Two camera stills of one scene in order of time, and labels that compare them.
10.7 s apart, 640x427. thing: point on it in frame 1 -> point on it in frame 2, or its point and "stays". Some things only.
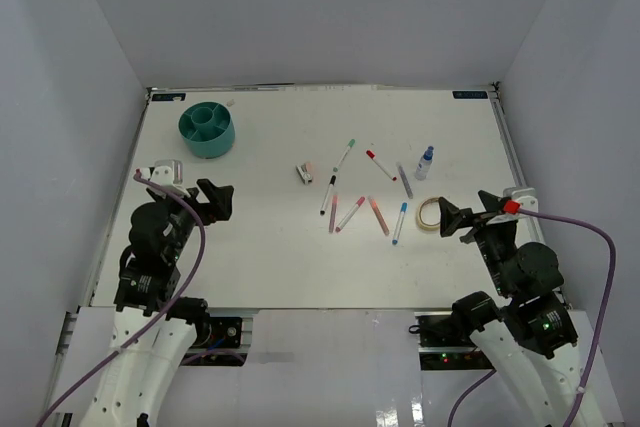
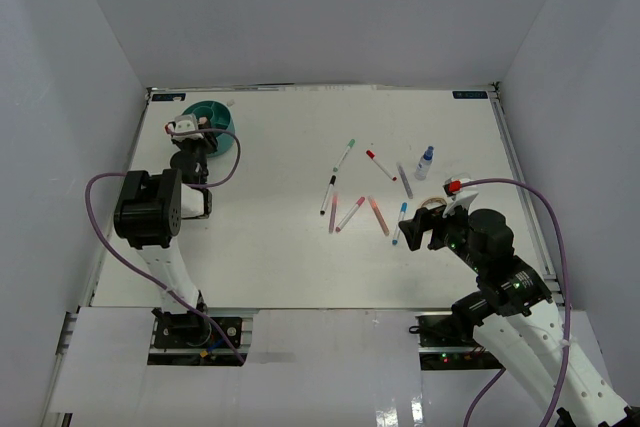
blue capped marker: (402, 214) stays
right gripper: (452, 218) -> (414, 228)
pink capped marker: (355, 208) stays
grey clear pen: (405, 181) stays
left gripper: (220, 204) -> (209, 142)
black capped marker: (331, 185) stays
